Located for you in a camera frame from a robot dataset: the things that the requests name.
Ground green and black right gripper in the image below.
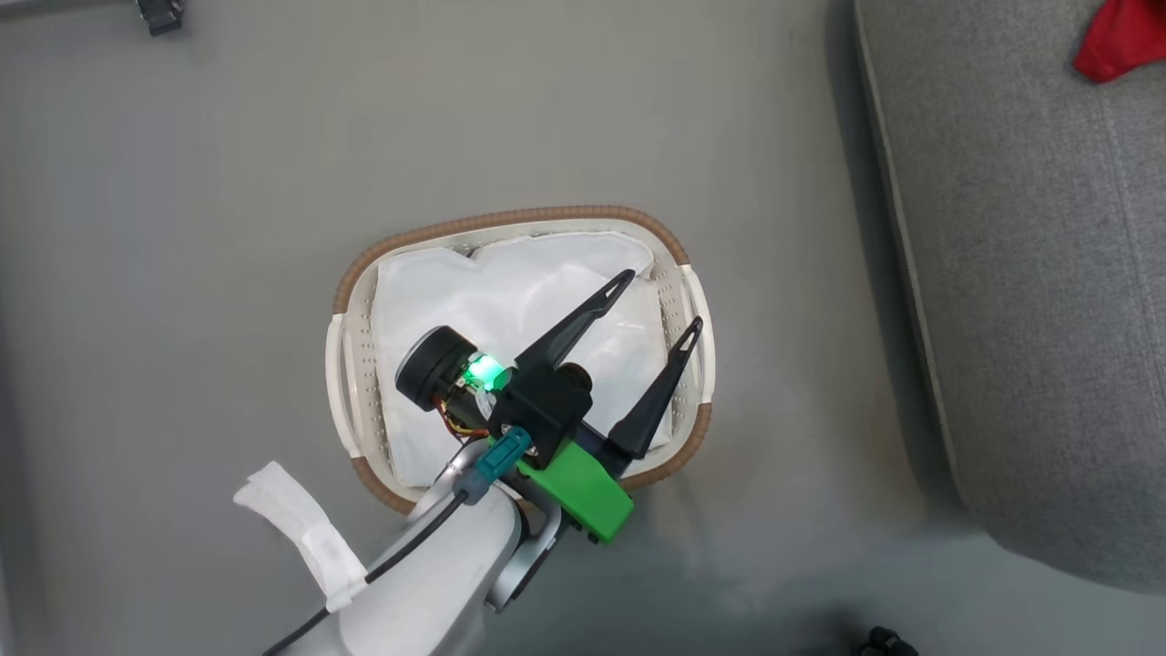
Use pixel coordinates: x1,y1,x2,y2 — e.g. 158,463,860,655
395,269,704,547

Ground red cloth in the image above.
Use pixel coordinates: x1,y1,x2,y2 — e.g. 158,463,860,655
1072,0,1166,85

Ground light grey fabric sofa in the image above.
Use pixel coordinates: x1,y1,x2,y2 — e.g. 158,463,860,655
852,0,1166,598

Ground white cloth basket liner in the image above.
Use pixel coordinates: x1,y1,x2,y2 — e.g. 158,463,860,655
369,231,675,488

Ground white laundry basket brown rim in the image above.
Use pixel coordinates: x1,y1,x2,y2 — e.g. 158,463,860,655
325,205,716,517

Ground teal cable connector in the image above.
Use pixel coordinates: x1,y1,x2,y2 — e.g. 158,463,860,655
473,425,535,501

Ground thin black cable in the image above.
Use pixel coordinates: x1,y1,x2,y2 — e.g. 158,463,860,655
262,487,471,656

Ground white cable strap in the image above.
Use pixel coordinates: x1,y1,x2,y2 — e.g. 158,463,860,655
232,460,371,614

